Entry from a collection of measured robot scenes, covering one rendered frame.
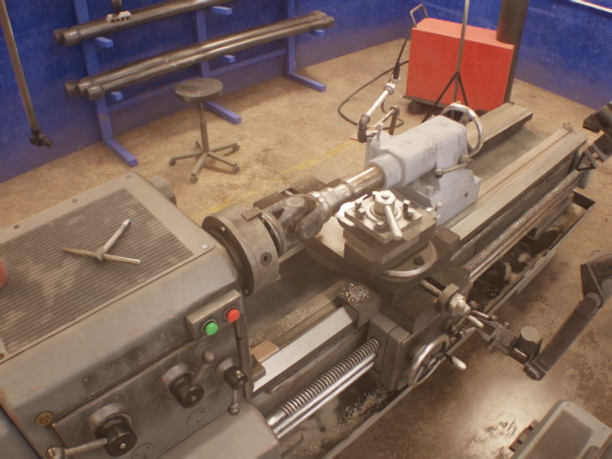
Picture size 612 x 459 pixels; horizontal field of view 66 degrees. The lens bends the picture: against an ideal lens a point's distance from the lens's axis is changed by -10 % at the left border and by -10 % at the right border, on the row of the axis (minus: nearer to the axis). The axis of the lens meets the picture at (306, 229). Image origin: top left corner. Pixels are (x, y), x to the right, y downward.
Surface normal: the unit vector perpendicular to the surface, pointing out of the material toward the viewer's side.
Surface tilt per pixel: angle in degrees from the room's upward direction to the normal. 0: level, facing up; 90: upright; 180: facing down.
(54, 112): 90
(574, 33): 90
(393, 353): 90
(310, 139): 0
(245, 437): 32
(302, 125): 0
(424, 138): 0
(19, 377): 45
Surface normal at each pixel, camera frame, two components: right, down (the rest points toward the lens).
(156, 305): 0.47, -0.22
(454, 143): 0.66, 0.36
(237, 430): 0.36, -0.41
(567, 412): 0.00, -0.78
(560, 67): -0.74, 0.42
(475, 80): -0.47, 0.55
